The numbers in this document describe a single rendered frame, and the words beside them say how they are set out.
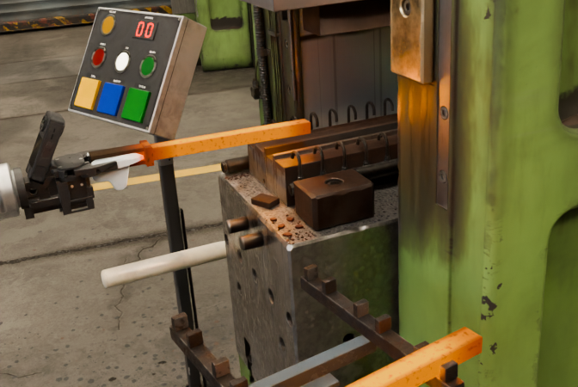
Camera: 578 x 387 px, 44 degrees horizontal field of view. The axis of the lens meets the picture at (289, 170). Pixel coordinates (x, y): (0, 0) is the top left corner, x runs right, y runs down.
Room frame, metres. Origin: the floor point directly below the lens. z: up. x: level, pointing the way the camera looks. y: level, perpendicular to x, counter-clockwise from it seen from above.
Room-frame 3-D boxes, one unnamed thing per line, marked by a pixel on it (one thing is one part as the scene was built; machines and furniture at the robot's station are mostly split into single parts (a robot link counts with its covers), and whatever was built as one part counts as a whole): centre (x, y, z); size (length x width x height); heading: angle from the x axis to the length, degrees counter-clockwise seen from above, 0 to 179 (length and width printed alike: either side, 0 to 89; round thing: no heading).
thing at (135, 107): (1.63, 0.34, 1.01); 0.07 x 0.05 x 0.07; 47
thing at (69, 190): (1.14, 0.40, 1.02); 0.12 x 0.08 x 0.09; 112
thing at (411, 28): (1.06, -0.19, 1.27); 0.09 x 0.02 x 0.17; 22
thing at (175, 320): (0.86, 0.06, 0.94); 0.23 x 0.06 x 0.02; 121
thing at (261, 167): (1.38, -0.15, 0.96); 0.42 x 0.20 x 0.09; 112
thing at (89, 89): (1.77, 0.49, 1.01); 0.07 x 0.05 x 0.07; 47
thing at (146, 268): (1.59, 0.26, 0.62); 0.44 x 0.05 x 0.05; 112
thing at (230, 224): (1.24, 0.11, 0.87); 0.04 x 0.03 x 0.03; 112
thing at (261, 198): (1.23, 0.05, 0.92); 0.04 x 0.03 x 0.01; 50
